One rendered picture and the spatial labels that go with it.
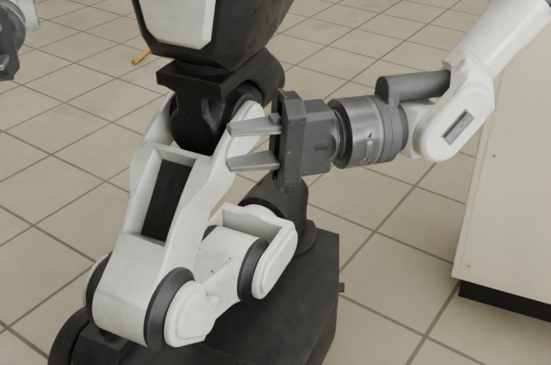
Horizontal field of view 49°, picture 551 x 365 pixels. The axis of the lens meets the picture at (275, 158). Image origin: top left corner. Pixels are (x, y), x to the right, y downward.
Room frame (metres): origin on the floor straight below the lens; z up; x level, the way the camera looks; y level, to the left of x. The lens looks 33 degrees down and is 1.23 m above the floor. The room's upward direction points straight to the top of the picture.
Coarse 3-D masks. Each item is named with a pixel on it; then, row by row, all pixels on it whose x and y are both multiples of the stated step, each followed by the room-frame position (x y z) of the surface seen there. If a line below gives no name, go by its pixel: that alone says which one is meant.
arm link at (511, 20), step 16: (496, 0) 0.75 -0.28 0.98; (512, 0) 0.73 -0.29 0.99; (528, 0) 0.72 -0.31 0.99; (544, 0) 0.73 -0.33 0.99; (480, 16) 0.75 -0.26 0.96; (496, 16) 0.73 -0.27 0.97; (512, 16) 0.72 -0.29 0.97; (528, 16) 0.72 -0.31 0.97; (544, 16) 0.72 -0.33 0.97; (480, 32) 0.72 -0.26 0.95; (496, 32) 0.71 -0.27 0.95; (512, 32) 0.71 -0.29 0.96; (528, 32) 0.71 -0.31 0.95; (464, 48) 0.71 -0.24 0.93; (480, 48) 0.71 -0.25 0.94; (496, 48) 0.70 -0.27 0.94; (512, 48) 0.71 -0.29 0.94; (496, 64) 0.70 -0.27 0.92
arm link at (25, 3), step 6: (6, 0) 1.02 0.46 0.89; (12, 0) 1.06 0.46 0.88; (18, 0) 1.07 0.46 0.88; (24, 0) 1.07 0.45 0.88; (30, 0) 1.07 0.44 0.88; (18, 6) 1.06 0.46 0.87; (24, 6) 1.06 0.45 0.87; (30, 6) 1.07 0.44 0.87; (24, 12) 1.06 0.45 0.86; (30, 12) 1.06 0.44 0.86; (36, 12) 1.07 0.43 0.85; (24, 18) 1.01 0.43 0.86; (30, 18) 1.06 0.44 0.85; (36, 18) 1.06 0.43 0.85; (30, 24) 1.06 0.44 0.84; (36, 24) 1.06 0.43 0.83
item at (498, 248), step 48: (528, 48) 1.17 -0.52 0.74; (528, 96) 1.16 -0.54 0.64; (480, 144) 1.19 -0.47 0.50; (528, 144) 1.15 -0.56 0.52; (480, 192) 1.18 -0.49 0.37; (528, 192) 1.14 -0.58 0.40; (480, 240) 1.17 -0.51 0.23; (528, 240) 1.13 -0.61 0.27; (480, 288) 1.19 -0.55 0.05; (528, 288) 1.11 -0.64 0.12
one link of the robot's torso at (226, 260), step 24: (216, 240) 1.02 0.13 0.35; (240, 240) 1.03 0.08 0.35; (264, 240) 1.05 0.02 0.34; (96, 264) 0.78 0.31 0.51; (216, 264) 0.92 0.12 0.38; (240, 264) 0.97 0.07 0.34; (192, 288) 0.74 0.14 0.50; (216, 288) 0.88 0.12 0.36; (240, 288) 0.95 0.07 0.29; (168, 312) 0.69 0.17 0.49; (192, 312) 0.71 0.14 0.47; (216, 312) 0.87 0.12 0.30; (168, 336) 0.67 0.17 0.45; (192, 336) 0.71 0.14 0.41
